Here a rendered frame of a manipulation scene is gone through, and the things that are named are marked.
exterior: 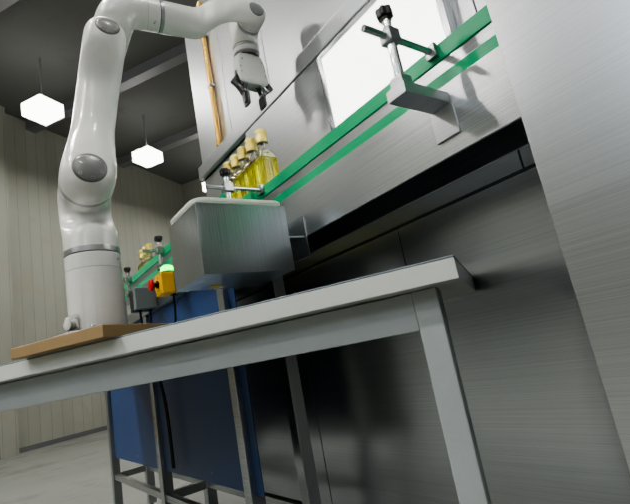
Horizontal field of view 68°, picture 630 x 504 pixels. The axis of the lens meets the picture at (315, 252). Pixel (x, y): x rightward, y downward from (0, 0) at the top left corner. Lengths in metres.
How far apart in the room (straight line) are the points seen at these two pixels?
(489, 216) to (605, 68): 0.54
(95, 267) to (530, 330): 0.91
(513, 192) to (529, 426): 0.45
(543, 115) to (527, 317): 0.52
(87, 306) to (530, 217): 0.93
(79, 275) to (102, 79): 0.50
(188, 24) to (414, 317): 1.13
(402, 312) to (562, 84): 0.39
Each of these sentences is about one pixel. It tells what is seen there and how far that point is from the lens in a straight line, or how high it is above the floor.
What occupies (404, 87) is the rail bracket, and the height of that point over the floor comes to 1.02.
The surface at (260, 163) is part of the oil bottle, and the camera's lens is 1.40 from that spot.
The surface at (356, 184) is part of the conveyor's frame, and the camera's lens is 0.99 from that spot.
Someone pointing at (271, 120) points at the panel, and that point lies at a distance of 1.66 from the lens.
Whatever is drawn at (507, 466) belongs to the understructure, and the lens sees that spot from 1.11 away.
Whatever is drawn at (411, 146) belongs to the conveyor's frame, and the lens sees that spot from 0.89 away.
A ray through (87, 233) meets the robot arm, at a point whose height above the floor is 1.00.
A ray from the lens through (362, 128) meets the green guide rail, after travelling 1.03.
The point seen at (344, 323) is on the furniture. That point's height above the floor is 0.69.
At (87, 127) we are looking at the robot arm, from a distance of 1.27.
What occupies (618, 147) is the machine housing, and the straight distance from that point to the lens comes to 0.53.
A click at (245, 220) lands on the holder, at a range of 1.05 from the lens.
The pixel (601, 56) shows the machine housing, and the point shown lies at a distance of 0.55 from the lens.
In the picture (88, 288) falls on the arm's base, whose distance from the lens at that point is 1.13.
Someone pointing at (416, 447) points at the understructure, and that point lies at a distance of 1.26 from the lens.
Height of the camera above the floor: 0.64
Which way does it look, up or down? 12 degrees up
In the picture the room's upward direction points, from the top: 11 degrees counter-clockwise
